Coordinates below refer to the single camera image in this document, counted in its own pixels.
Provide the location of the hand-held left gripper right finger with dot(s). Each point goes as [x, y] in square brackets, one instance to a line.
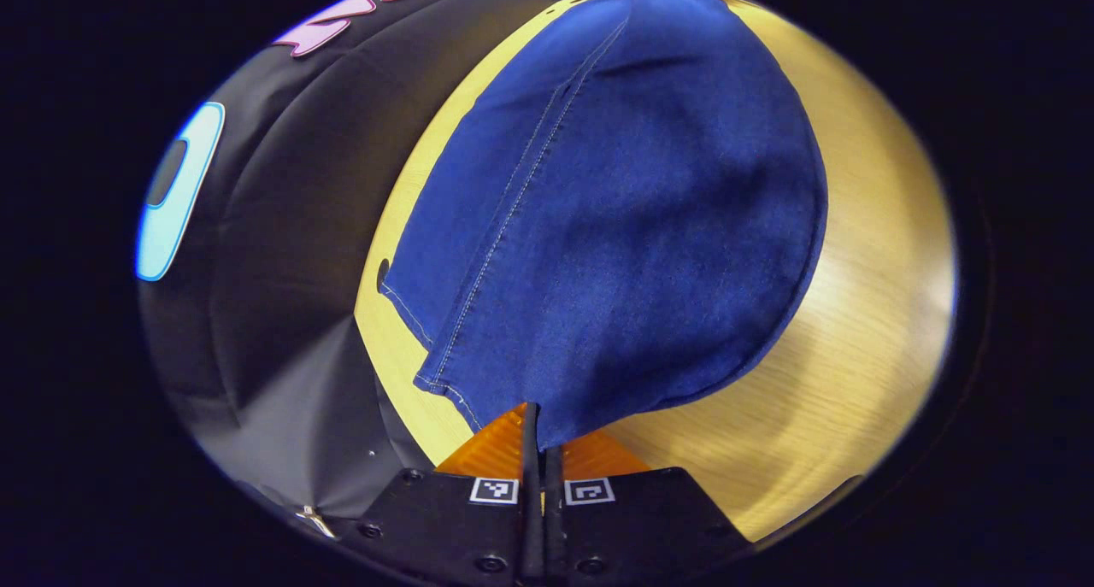
[554, 527]

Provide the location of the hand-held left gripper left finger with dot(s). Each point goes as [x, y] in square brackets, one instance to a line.
[532, 519]

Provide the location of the silver metal clip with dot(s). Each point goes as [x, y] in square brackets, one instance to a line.
[316, 521]

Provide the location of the black backdrop cloth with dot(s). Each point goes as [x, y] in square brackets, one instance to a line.
[291, 314]

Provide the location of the blue denim jeans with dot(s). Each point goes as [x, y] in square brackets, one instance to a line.
[632, 211]

